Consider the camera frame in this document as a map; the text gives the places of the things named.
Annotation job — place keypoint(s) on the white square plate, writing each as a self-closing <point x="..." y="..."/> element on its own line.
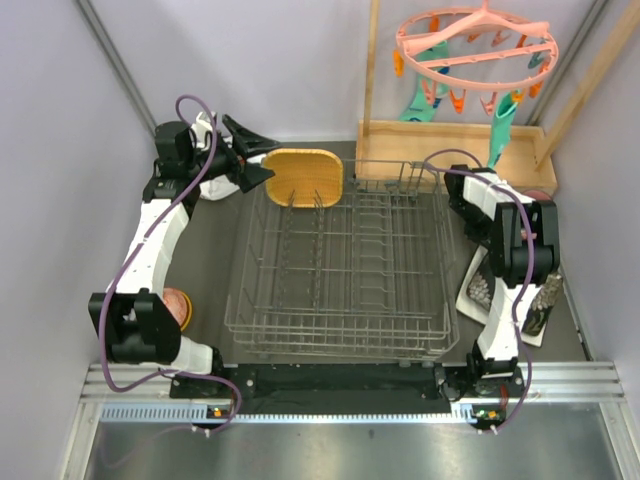
<point x="467" y="305"/>

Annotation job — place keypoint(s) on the pink round clothes hanger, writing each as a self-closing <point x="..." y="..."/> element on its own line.
<point x="491" y="53"/>

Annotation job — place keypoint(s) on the yellow woven-pattern plate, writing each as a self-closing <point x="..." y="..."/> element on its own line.
<point x="304" y="178"/>

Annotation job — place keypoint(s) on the teal patterned sock front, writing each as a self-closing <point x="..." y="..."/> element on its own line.
<point x="500" y="134"/>

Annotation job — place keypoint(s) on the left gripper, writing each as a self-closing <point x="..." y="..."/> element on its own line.
<point x="245" y="144"/>

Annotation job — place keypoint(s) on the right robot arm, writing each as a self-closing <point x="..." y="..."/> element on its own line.
<point x="521" y="236"/>

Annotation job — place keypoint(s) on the black floral square plate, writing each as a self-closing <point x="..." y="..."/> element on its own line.
<point x="480" y="290"/>

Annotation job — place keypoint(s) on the wooden tray frame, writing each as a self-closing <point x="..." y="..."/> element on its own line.
<point x="395" y="151"/>

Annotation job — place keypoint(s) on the grey wire dish rack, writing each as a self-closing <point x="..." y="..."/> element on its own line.
<point x="367" y="277"/>

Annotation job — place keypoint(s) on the white printed cloth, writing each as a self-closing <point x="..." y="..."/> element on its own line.
<point x="220" y="187"/>

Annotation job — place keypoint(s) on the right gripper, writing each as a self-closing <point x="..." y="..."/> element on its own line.
<point x="481" y="236"/>

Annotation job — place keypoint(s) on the teal patterned sock back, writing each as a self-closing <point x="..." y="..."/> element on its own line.
<point x="421" y="109"/>

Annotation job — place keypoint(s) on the red patterned bowl yellow rim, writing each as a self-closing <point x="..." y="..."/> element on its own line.
<point x="179" y="305"/>

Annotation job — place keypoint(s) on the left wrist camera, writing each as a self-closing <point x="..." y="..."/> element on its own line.
<point x="204" y="128"/>

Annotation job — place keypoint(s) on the pink ceramic mug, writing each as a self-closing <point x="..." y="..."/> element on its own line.
<point x="537" y="196"/>

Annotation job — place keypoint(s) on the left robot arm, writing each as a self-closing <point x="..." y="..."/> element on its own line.
<point x="132" y="321"/>

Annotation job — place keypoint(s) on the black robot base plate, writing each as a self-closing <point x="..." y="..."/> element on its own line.
<point x="369" y="388"/>

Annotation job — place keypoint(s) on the teal patterned sock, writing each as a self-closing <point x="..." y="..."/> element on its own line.
<point x="500" y="134"/>
<point x="421" y="109"/>

